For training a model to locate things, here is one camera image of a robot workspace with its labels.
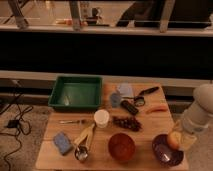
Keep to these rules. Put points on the purple bowl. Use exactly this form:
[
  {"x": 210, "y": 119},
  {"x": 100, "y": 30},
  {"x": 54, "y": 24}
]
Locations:
[{"x": 164, "y": 153}]

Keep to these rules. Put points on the orange carrot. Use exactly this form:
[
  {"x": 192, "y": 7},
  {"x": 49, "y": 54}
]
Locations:
[{"x": 156, "y": 109}]

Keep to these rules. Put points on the metal measuring cup wooden handle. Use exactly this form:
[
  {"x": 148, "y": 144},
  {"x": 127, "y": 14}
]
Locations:
[{"x": 83, "y": 142}]

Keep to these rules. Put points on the black power adapter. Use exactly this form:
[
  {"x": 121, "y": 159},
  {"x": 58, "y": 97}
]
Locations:
[{"x": 13, "y": 124}]

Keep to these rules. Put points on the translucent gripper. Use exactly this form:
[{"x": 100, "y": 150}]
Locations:
[{"x": 187, "y": 140}]

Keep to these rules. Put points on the yellow red apple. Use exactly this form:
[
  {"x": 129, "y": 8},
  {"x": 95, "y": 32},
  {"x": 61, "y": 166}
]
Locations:
[{"x": 173, "y": 139}]

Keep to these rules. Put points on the bunch of dark grapes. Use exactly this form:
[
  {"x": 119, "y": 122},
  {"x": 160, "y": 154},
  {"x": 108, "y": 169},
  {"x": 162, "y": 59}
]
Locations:
[{"x": 130, "y": 123}]

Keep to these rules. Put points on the red orange bowl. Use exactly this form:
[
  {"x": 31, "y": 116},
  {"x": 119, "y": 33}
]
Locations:
[{"x": 121, "y": 147}]

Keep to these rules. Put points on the green plastic tray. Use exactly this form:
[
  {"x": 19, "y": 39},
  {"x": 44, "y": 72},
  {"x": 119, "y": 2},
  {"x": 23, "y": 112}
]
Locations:
[{"x": 76, "y": 93}]

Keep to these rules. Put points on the person behind glass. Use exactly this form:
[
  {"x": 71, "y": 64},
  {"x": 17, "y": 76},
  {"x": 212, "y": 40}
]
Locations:
[{"x": 144, "y": 13}]

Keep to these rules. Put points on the silver fork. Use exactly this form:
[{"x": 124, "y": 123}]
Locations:
[{"x": 72, "y": 121}]

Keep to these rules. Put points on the small blue cup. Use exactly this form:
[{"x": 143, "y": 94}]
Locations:
[{"x": 115, "y": 100}]

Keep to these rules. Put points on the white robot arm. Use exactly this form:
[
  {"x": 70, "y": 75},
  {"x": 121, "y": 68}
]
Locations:
[{"x": 194, "y": 119}]

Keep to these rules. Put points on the blue grey cloth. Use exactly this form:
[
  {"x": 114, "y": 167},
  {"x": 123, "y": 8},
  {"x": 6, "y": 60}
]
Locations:
[{"x": 125, "y": 90}]

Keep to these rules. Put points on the blue sponge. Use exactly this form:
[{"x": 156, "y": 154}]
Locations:
[{"x": 63, "y": 143}]

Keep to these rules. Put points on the white paper cup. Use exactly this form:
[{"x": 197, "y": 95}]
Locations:
[{"x": 101, "y": 118}]

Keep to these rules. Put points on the black remote control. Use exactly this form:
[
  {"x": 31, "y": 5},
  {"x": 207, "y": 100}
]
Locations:
[{"x": 129, "y": 107}]

